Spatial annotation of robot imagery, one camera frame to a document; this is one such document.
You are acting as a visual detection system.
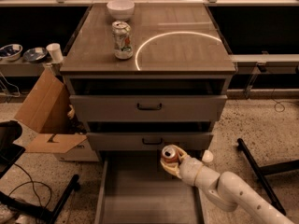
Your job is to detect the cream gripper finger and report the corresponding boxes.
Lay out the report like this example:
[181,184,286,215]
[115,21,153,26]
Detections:
[160,159,181,178]
[171,145,188,161]

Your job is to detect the red coke can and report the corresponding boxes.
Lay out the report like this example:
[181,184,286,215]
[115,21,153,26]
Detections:
[161,146,179,163]

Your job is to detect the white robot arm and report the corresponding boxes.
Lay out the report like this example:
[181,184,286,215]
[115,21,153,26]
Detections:
[160,145,295,224]

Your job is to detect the middle grey drawer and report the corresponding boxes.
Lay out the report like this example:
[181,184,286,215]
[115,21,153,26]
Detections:
[87,133,213,151]

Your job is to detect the grey drawer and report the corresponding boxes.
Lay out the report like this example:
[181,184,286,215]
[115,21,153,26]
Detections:
[87,133,213,151]
[94,151,205,224]
[70,95,227,122]

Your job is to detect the bottom grey drawer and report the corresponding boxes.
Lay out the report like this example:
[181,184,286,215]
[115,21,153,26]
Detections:
[94,151,205,224]

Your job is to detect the grey drawer cabinet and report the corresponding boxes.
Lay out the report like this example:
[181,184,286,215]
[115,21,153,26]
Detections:
[59,2,237,224]

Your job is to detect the top grey drawer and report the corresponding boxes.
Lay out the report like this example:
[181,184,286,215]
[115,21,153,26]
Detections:
[70,95,227,122]

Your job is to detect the white green soda can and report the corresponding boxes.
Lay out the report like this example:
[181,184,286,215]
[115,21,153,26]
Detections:
[112,21,133,60]

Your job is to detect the white cup on floor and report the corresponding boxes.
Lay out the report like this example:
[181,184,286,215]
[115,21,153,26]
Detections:
[202,150,214,163]

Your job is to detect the black stand leg right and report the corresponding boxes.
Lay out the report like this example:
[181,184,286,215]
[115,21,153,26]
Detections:
[237,138,299,215]

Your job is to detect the black stand leg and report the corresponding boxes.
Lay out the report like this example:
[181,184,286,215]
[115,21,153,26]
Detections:
[0,174,80,224]
[237,138,299,215]

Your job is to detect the brown cardboard box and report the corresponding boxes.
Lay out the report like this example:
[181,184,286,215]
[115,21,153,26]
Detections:
[15,69,99,161]

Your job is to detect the black stand leg left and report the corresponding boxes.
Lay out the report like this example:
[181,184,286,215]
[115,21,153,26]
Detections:
[0,174,80,224]

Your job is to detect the white ceramic bowl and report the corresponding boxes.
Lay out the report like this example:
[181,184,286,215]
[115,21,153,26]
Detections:
[107,0,135,21]

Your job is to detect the black chair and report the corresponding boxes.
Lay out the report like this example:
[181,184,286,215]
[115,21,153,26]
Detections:
[0,120,25,178]

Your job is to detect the white paper cup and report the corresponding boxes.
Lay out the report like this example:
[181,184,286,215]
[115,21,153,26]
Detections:
[46,43,64,63]

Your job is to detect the black cable on floor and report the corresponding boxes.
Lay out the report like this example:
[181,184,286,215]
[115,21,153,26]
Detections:
[7,163,52,210]

